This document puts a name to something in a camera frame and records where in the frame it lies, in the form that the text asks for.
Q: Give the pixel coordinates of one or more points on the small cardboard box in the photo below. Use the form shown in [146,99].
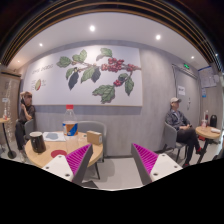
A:
[94,137]

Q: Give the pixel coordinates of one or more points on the right round wooden table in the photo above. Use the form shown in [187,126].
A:
[209,133]

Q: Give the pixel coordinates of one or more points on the grey chair behind table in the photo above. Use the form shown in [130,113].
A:
[96,126]

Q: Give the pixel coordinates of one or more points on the red round coaster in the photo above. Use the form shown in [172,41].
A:
[58,152]

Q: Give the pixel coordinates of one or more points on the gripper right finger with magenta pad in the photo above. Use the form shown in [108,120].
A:
[152,166]

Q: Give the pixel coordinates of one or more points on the grey chair under man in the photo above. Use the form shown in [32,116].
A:
[170,136]

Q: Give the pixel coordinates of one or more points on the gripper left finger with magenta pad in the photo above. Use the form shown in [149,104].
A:
[71,167]

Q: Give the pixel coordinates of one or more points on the grey chair under woman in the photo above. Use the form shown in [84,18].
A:
[29,127]

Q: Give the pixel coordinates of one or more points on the pink drink cup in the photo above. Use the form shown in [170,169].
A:
[204,124]

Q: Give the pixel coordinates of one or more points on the seated man with cap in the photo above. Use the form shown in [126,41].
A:
[185,132]

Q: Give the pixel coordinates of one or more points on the white paper sheet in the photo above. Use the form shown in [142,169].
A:
[54,136]

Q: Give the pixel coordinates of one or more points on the clear plastic water bottle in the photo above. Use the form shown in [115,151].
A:
[70,128]

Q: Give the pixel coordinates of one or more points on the white notice board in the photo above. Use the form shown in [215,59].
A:
[208,77]

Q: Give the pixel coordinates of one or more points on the seated woman in black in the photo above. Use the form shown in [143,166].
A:
[27,113]

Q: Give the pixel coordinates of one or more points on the black mug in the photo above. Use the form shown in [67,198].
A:
[37,142]

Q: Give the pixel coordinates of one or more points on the coffee plant wall poster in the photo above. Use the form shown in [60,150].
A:
[91,75]

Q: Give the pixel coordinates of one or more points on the green exit sign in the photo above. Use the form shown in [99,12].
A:
[186,66]

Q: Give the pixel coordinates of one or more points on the black kettle on right table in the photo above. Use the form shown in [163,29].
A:
[213,121]

